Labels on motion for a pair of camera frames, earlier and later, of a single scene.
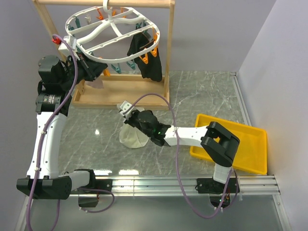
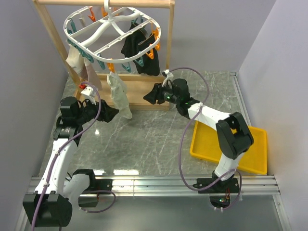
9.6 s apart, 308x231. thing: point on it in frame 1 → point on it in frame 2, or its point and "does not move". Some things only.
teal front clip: x=132 y=64 → x=127 y=68
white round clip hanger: x=109 y=34 does not move
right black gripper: x=130 y=120 → x=157 y=92
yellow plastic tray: x=251 y=153 does not move
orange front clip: x=106 y=72 → x=111 y=66
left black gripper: x=93 y=69 → x=107 y=113
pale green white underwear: x=132 y=137 → x=118 y=91
